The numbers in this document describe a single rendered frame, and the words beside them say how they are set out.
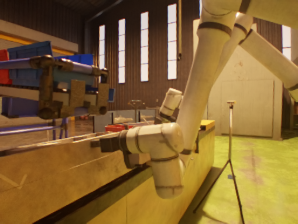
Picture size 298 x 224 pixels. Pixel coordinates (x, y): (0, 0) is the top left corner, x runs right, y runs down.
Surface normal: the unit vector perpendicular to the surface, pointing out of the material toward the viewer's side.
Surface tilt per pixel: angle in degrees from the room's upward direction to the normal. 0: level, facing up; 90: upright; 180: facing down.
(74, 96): 96
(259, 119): 90
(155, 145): 92
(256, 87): 90
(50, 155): 80
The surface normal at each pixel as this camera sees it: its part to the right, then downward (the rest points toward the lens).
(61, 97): -0.50, 0.04
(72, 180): 0.85, -0.15
